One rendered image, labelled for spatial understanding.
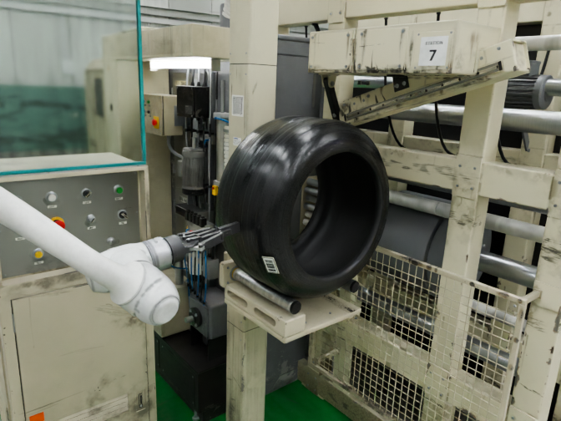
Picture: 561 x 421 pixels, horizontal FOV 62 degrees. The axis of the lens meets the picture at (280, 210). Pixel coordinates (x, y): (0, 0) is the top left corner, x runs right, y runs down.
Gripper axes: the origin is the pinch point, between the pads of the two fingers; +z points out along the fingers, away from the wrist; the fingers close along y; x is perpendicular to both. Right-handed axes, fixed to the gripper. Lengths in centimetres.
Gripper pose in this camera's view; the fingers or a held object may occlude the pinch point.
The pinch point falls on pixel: (229, 229)
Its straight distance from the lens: 138.6
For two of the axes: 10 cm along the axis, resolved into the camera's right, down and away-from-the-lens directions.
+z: 7.7, -2.7, 5.7
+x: 0.7, 9.4, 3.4
